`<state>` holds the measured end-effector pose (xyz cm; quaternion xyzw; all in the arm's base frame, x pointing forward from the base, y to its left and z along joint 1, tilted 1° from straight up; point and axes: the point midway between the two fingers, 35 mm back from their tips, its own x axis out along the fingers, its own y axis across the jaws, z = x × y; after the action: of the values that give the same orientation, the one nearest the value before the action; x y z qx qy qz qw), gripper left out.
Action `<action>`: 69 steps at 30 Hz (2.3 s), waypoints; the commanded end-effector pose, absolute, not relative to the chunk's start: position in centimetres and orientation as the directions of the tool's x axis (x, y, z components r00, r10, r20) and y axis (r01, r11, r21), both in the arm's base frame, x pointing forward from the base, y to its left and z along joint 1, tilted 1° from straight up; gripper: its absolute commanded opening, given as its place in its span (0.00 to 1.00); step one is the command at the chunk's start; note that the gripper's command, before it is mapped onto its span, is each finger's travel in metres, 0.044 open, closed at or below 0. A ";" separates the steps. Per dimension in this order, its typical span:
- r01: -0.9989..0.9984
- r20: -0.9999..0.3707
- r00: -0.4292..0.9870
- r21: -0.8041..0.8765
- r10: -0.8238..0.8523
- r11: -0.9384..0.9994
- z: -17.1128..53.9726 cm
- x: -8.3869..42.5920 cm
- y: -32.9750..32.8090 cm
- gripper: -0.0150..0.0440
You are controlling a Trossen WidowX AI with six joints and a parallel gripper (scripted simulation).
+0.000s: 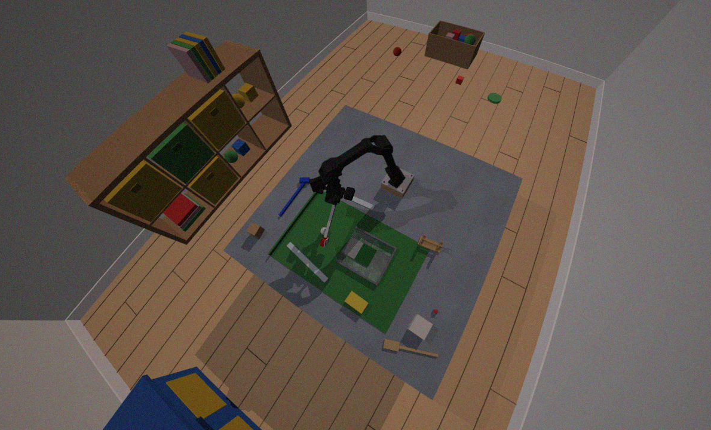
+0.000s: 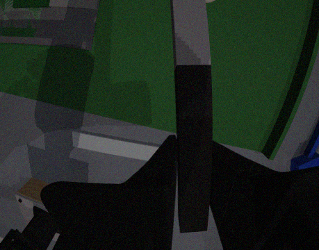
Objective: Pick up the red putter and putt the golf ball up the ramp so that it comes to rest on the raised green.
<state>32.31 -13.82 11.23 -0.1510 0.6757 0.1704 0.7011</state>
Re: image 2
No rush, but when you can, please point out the green flat mat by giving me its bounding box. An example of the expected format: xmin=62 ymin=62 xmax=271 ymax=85
xmin=0 ymin=0 xmax=314 ymax=153

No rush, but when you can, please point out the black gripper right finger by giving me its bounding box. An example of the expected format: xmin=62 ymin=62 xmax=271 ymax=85
xmin=209 ymin=141 xmax=319 ymax=250

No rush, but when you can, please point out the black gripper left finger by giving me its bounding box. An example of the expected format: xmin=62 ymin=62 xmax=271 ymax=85
xmin=40 ymin=134 xmax=178 ymax=250

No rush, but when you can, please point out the blue golf putter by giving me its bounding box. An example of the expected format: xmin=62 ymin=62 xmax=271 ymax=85
xmin=290 ymin=119 xmax=319 ymax=171

